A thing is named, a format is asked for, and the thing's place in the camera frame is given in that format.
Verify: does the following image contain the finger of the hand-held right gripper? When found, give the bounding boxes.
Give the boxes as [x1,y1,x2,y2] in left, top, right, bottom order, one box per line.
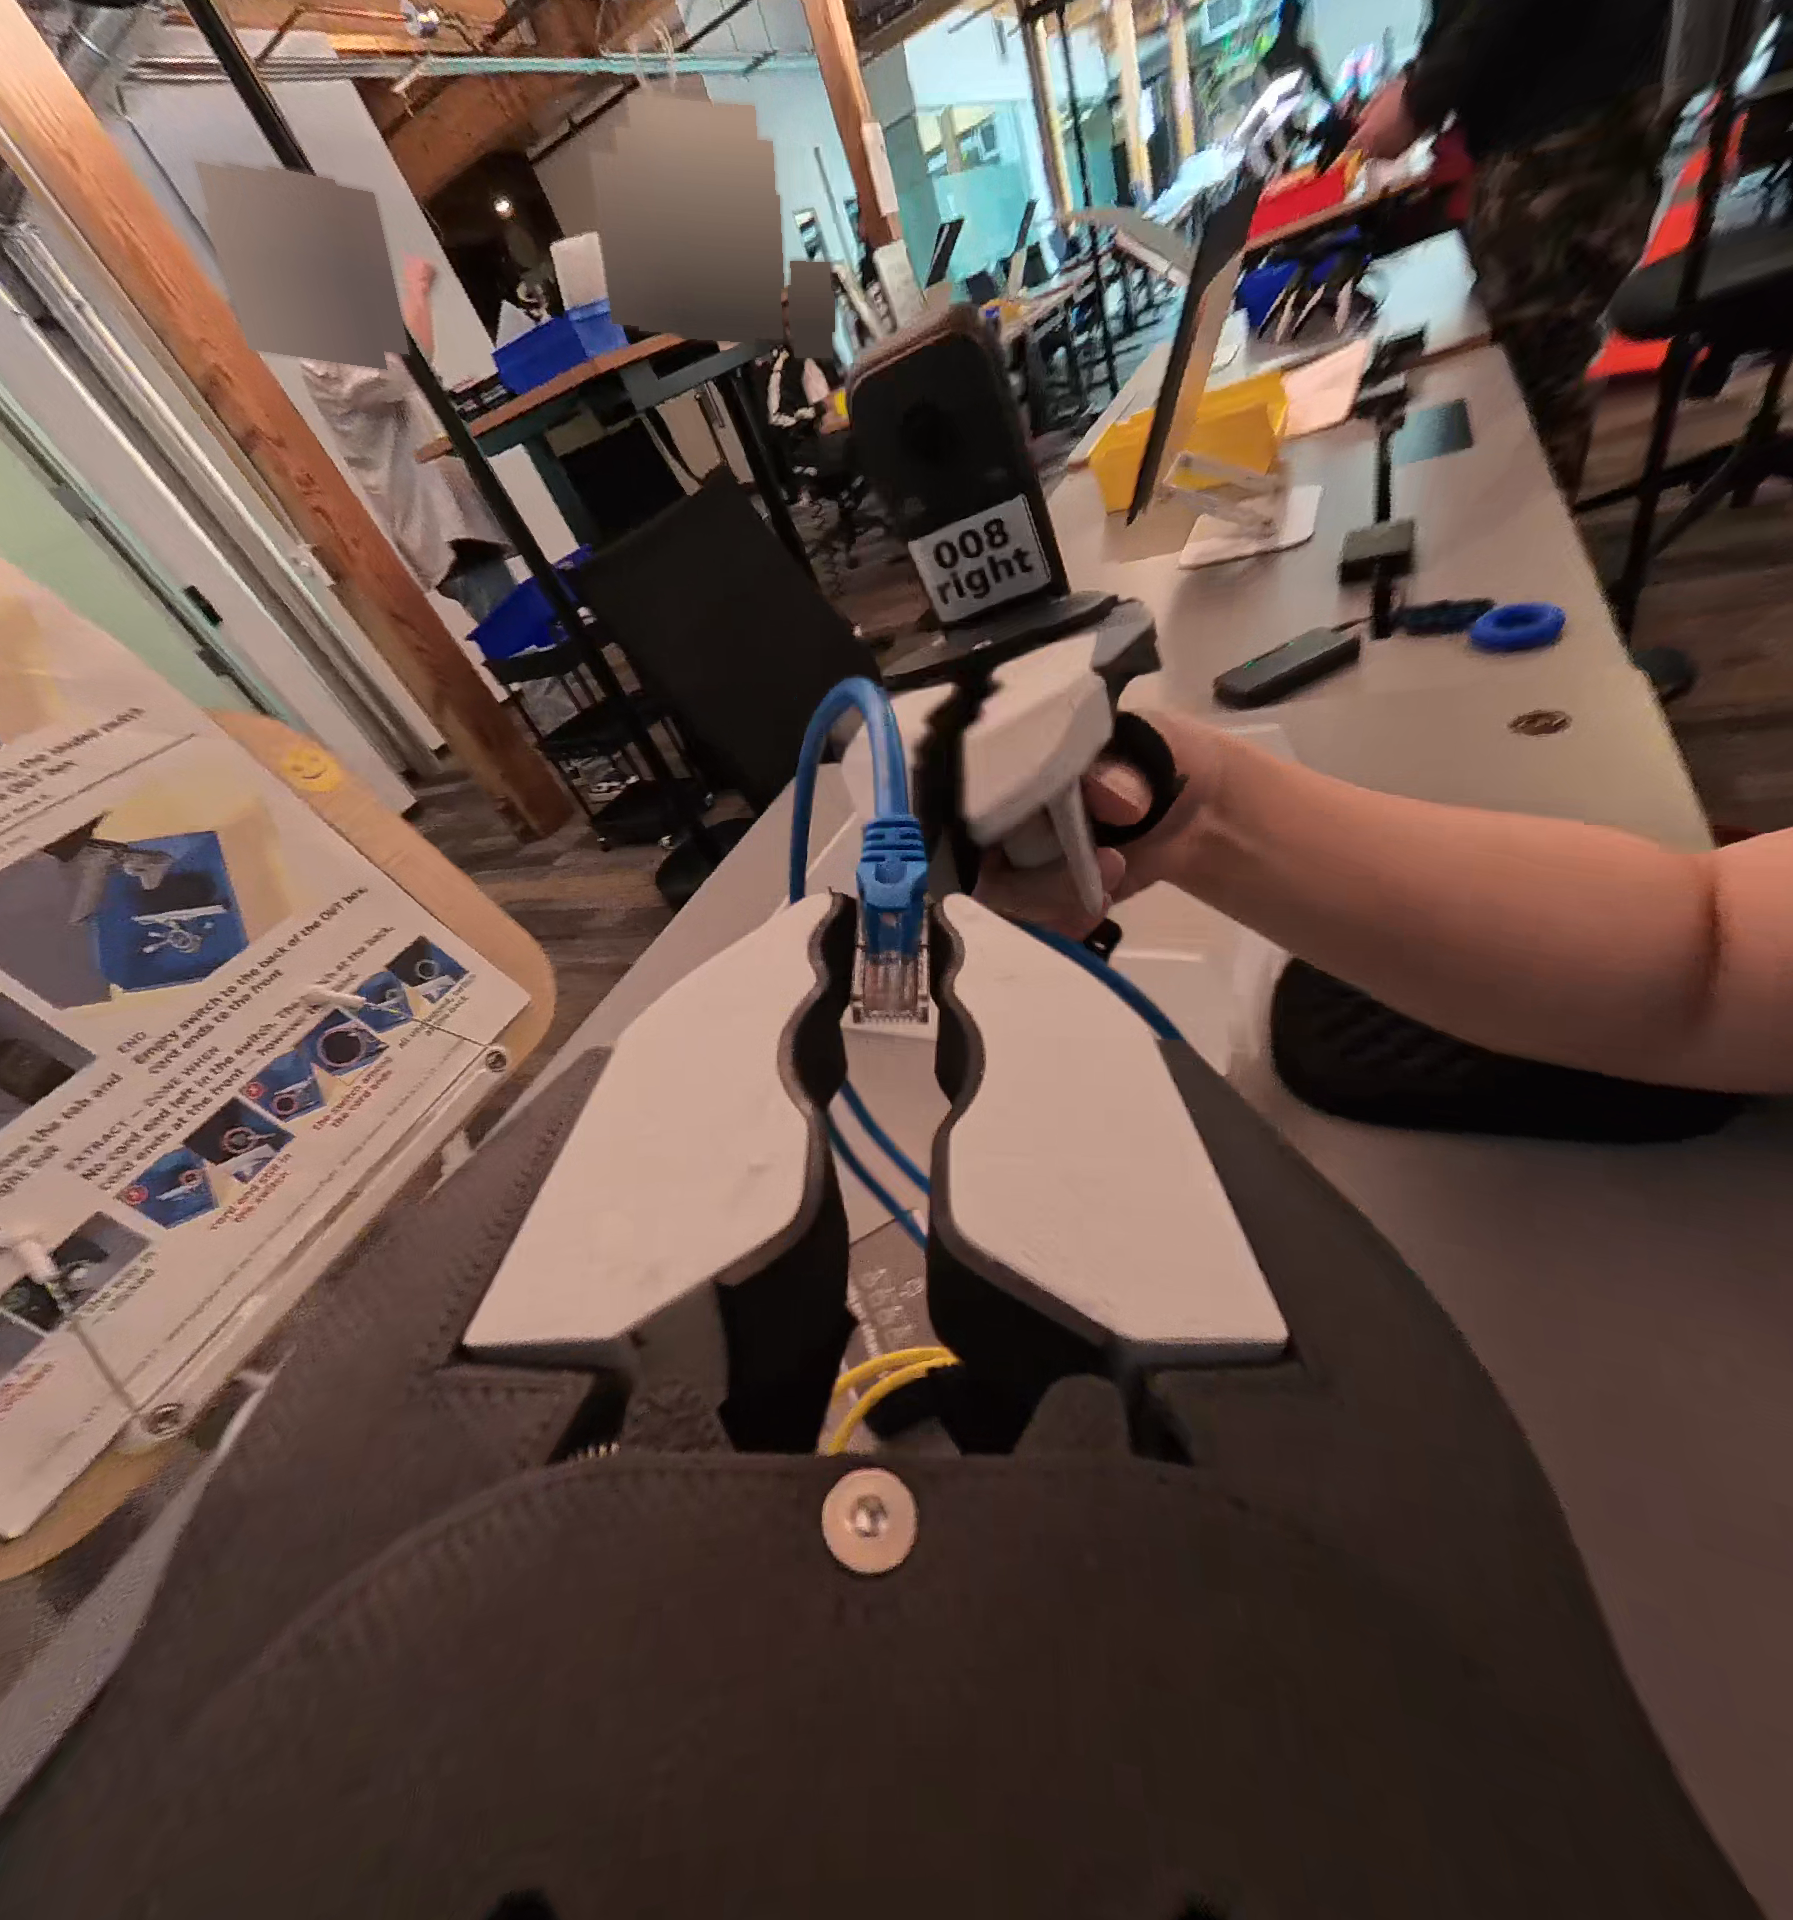
[836,707,931,827]
[919,668,1108,895]

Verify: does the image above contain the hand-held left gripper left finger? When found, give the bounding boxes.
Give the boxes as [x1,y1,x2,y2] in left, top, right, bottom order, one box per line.
[462,892,852,1352]

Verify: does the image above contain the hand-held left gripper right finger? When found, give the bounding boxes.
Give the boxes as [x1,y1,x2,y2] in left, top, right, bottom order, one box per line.
[925,899,1291,1352]

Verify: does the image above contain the blue ethernet cable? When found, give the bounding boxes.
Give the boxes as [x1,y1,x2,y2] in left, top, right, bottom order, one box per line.
[788,677,1190,1249]

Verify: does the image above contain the yellow ethernet cable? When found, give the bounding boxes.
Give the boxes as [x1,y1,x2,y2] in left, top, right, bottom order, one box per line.
[822,1349,962,1457]

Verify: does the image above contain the person's right forearm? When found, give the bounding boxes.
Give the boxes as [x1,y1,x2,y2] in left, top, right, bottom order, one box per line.
[1255,750,1793,1121]

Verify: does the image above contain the person's right hand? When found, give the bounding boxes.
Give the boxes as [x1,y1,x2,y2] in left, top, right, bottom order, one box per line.
[972,711,1290,938]

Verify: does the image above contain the black office chair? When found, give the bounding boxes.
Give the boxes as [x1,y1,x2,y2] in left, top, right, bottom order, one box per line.
[1577,0,1793,698]
[572,474,884,850]

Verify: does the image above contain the small black device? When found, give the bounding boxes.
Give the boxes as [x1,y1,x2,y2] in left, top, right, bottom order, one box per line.
[1214,628,1362,711]

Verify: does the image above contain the grey slanted board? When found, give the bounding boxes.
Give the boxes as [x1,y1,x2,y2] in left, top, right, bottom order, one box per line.
[1126,179,1269,528]

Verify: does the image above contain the yellow plastic bin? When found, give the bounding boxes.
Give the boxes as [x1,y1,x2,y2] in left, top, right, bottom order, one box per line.
[1088,373,1291,506]

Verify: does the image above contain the white board stand base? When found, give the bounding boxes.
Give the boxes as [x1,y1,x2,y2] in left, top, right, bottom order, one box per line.
[1166,451,1322,573]

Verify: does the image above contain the black textured pad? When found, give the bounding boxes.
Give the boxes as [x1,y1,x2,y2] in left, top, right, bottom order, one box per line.
[1269,959,1746,1145]

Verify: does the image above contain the wooden top desk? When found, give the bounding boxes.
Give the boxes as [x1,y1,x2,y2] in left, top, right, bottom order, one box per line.
[417,332,778,497]

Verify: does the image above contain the blue plastic bin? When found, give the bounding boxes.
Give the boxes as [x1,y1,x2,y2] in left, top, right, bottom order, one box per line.
[472,552,598,662]
[494,297,631,397]

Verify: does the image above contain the small black stand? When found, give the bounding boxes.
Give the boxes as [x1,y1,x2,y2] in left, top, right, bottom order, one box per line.
[1338,332,1478,643]

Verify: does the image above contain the printed instruction poster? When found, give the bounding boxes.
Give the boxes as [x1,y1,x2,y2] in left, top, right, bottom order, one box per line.
[0,524,554,1594]

